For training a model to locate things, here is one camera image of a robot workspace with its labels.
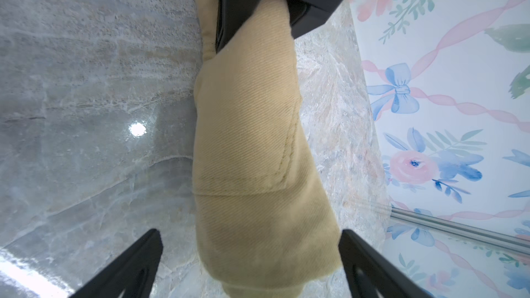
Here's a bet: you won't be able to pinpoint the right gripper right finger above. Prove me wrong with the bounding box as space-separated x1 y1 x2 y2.
338 229 430 298

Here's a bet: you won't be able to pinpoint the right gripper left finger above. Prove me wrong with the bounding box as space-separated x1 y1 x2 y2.
71 228 163 298

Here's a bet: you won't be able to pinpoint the khaki long pants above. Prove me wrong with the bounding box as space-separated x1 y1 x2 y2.
193 0 341 297

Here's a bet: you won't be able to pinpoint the left aluminium corner post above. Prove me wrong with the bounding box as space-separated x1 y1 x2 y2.
391 207 529 256

